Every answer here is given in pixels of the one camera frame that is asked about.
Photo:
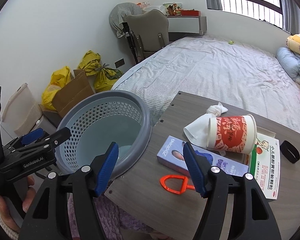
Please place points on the yellow bag left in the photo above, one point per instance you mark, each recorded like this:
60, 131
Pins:
58, 80

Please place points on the red white paper cup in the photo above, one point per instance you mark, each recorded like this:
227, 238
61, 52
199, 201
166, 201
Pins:
232, 133

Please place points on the yellow bag right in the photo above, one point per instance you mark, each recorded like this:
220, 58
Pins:
106, 78

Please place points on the light blue pillow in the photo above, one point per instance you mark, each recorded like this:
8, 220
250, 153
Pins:
290, 62

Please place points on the yellow bag middle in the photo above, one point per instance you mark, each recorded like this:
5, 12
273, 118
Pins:
90, 63

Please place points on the black wall socket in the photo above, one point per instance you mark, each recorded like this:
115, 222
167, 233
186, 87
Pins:
119, 63

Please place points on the beige plastic bin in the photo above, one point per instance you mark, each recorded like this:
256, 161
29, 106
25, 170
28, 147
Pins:
22, 111

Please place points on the orange plastic tool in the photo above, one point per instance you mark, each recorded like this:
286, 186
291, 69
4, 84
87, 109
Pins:
176, 184

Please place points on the green white medicine box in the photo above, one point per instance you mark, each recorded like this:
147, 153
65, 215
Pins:
264, 163

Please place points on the purple fuzzy clothing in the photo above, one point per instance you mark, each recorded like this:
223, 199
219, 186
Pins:
113, 218

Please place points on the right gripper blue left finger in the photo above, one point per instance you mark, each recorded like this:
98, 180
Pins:
107, 167

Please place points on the grey padded chair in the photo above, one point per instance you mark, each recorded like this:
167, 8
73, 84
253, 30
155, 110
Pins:
150, 30

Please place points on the grey perforated plastic basket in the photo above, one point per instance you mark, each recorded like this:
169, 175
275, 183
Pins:
97, 121

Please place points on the white tissue under cup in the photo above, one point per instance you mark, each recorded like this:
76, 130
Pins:
196, 131

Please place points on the left hand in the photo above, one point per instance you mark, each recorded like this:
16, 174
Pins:
15, 200

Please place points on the black wristband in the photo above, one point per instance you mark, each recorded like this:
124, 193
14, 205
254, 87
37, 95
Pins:
290, 152

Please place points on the white wall desk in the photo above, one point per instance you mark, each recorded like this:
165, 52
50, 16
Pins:
188, 24

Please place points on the bed with checked sheet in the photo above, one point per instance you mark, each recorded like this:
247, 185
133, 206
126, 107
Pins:
238, 74

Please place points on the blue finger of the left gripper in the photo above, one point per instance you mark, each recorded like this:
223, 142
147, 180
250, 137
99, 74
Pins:
32, 136
56, 139

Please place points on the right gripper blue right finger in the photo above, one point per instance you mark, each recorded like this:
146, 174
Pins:
196, 165

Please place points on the purple Zootopia toothpaste box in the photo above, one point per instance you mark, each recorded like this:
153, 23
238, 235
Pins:
171, 155

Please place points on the grey garment on chair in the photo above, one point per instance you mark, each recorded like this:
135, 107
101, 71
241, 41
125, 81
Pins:
119, 14

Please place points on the brown cardboard box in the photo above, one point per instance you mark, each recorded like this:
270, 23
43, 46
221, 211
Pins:
73, 93

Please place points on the red box on desk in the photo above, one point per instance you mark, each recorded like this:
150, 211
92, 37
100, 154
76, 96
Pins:
191, 13

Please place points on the yellow bag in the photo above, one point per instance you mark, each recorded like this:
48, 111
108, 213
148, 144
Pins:
90, 63
106, 78
58, 80

